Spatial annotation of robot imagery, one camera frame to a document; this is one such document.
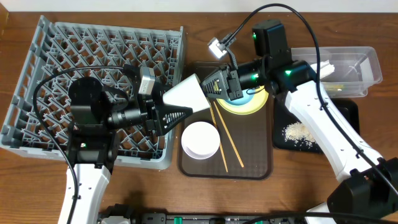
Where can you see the light blue plastic bowl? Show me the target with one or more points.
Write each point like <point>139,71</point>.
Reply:
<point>247,97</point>

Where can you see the green snack wrapper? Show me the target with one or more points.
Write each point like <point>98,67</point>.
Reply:
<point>331,87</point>

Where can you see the clear plastic waste bin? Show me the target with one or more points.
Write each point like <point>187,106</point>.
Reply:
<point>357,68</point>

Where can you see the black food waste tray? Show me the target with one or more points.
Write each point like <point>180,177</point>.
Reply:
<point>282,118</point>

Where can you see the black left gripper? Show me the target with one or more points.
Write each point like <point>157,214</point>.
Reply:
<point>151,115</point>

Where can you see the pile of rice grains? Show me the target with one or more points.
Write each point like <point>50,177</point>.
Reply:
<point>298,135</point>

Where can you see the brown serving tray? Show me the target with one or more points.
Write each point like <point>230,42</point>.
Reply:
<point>252,135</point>

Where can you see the wooden chopstick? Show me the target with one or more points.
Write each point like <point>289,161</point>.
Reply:
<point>221,146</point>
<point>229,135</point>

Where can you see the yellow plastic plate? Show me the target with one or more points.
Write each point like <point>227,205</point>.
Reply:
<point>257,102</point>

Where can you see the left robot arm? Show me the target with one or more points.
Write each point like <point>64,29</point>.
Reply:
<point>93,142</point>

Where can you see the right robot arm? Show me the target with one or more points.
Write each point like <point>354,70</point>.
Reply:
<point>367,189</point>

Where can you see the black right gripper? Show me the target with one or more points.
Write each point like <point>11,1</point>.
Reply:
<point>229,85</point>

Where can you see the cream plastic cup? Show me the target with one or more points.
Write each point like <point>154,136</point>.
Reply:
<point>187,93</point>

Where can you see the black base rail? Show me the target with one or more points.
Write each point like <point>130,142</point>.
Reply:
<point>121,213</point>

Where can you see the grey plastic dish rack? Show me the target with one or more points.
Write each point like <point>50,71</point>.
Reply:
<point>60,53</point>

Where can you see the white napkin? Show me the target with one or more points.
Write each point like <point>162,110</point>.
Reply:
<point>326,69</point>

